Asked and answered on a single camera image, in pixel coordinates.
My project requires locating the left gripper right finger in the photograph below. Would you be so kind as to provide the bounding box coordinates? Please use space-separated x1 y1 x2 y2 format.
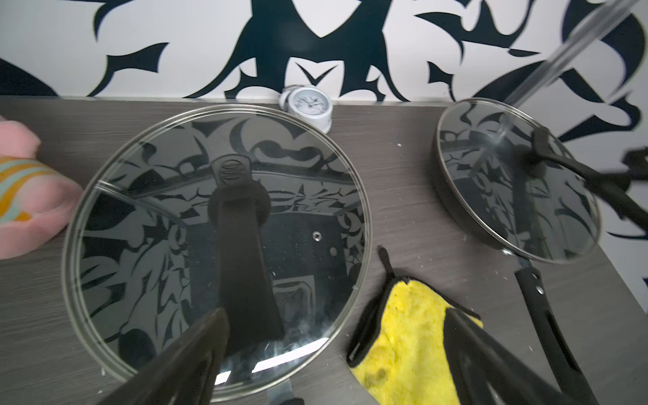
443 308 575 404

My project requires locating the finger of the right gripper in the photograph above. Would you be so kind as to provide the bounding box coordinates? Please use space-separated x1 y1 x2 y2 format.
531 127 647 231

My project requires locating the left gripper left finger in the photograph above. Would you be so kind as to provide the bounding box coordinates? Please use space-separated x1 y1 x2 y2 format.
100 308 230 404

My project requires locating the yellow microfiber cloth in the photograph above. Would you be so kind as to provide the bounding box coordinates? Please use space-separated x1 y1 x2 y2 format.
346 247 483 404

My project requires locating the glass pot lid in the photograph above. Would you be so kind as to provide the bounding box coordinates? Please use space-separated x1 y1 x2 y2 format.
431 98 602 264
61 104 373 403

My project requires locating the right black frying pan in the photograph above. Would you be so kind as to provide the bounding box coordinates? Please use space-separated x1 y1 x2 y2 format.
429 100 603 405

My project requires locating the pink plush toy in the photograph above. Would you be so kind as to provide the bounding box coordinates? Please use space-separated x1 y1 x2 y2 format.
1 118 83 260

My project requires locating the aluminium frame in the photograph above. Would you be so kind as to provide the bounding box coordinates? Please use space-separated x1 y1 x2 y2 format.
505 0 639 107

